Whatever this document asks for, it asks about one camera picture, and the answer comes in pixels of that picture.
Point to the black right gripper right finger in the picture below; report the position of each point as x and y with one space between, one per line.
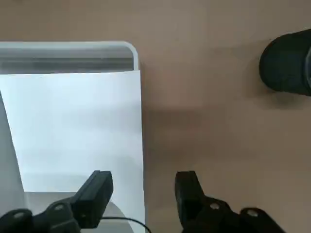
192 201

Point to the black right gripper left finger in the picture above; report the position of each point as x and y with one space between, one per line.
90 199

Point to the black mesh pen cup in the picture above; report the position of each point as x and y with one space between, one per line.
284 63

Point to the clear plastic bin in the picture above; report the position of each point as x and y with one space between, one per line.
73 52

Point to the white A4 paper sheet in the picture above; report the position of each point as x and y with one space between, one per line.
73 121

